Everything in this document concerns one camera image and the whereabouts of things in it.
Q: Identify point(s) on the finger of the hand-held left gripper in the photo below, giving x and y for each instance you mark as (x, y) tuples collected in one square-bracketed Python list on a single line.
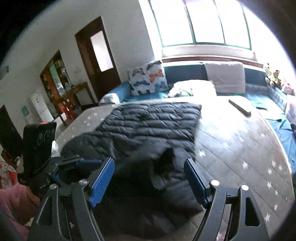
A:
[(69, 160), (89, 163)]

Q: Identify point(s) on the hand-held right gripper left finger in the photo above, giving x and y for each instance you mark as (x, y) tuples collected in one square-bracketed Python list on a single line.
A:
[(101, 183)]

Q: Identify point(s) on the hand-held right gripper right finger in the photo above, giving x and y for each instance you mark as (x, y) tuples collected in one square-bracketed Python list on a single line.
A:
[(196, 180)]

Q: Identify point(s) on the black down jacket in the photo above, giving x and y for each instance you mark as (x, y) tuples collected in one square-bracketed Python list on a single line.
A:
[(150, 125)]

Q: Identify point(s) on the person's left forearm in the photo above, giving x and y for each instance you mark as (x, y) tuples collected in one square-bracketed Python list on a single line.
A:
[(16, 204)]

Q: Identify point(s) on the dark brown door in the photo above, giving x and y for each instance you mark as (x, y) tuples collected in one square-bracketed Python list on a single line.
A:
[(10, 132)]

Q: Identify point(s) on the white water dispenser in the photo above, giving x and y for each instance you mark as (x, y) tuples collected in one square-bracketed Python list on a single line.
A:
[(25, 113)]

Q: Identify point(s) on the floral print cloth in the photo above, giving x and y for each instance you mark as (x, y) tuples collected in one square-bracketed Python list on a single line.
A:
[(7, 173)]

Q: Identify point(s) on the white refrigerator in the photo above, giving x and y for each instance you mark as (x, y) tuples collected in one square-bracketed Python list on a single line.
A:
[(40, 109)]

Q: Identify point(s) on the red stool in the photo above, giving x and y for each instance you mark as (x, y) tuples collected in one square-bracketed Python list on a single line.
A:
[(68, 111)]

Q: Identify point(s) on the wooden display cabinet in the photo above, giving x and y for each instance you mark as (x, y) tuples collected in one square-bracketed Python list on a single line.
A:
[(46, 76)]

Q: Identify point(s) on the flat grey box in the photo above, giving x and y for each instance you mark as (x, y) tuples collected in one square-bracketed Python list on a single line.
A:
[(240, 107)]

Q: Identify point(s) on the white printed pillow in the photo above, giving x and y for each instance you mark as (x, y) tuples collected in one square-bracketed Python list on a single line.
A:
[(196, 88)]

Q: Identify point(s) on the dark wooden door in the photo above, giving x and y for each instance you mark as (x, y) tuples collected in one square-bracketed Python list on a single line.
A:
[(92, 67)]

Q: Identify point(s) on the butterfly print pillow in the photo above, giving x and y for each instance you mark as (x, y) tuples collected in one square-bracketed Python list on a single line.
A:
[(148, 78)]

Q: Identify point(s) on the white back cushion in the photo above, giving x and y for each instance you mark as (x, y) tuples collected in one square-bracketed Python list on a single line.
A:
[(225, 77)]

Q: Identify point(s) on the blue sofa bed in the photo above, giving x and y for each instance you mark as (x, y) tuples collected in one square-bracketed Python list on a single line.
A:
[(185, 71)]

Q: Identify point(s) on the clear plastic toy bag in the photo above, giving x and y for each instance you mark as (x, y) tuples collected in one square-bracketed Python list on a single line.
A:
[(291, 109)]

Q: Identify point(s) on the pink plush toy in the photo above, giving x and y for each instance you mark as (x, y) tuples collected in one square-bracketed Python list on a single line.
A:
[(288, 89)]

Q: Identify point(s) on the brown teddy bear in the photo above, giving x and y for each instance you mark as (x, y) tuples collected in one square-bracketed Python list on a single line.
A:
[(275, 77)]

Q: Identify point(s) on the white plush toy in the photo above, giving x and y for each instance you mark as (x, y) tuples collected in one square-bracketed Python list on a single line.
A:
[(267, 69)]

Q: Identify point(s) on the green framed window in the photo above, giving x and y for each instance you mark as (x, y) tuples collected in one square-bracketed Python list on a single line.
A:
[(208, 20)]

